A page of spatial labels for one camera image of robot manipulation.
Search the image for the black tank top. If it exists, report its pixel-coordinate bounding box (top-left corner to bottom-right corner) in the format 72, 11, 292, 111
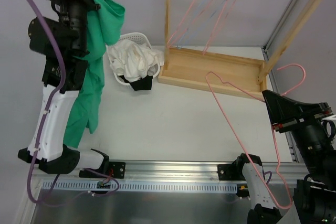
118, 75, 153, 91

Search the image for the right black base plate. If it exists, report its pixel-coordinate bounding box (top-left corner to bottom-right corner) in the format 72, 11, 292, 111
217, 162, 245, 181

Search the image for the cream tank top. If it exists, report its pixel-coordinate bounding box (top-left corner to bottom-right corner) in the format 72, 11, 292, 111
107, 39, 164, 82

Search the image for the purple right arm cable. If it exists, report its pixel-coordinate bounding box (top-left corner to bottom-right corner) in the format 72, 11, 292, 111
223, 170, 273, 204

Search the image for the aluminium mounting rail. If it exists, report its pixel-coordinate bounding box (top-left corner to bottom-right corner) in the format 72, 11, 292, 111
32, 161, 308, 184

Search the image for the pink wire hanger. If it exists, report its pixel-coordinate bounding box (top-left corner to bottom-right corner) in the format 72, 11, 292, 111
166, 0, 215, 49

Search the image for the green tank top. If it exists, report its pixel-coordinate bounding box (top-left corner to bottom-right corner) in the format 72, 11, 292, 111
64, 0, 125, 148

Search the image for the white slotted cable duct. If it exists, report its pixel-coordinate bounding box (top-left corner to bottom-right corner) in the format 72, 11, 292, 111
54, 180, 238, 194

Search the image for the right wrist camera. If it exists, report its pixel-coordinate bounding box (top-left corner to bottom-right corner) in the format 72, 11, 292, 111
323, 114, 336, 121

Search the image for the blue wire hanger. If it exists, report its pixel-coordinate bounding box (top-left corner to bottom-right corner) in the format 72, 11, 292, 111
177, 0, 233, 50

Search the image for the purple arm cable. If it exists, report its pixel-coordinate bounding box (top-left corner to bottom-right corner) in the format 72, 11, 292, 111
18, 0, 120, 205
223, 170, 273, 204

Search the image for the pink hanger with green top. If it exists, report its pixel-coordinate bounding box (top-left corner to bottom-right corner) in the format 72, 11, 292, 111
205, 71, 293, 210

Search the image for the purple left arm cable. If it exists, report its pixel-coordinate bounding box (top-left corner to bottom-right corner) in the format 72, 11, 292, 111
18, 0, 120, 205

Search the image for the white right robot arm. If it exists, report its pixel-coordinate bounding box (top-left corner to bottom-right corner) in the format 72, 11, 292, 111
233, 90, 335, 223

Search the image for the white perforated plastic basket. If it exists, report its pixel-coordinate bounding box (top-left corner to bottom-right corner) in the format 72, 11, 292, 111
112, 32, 161, 91

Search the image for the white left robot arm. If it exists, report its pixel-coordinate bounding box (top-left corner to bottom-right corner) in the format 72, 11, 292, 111
18, 0, 124, 177

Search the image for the pink hanger with cream top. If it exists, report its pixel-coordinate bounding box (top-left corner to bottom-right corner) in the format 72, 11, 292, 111
202, 0, 237, 55

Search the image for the wooden clothes rack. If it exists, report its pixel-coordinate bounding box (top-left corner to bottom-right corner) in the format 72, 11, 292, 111
158, 0, 322, 100

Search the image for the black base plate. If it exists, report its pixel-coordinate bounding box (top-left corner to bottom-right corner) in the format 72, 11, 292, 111
217, 162, 245, 181
79, 161, 126, 179

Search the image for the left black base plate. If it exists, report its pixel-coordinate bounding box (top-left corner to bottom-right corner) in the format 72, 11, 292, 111
79, 161, 126, 179

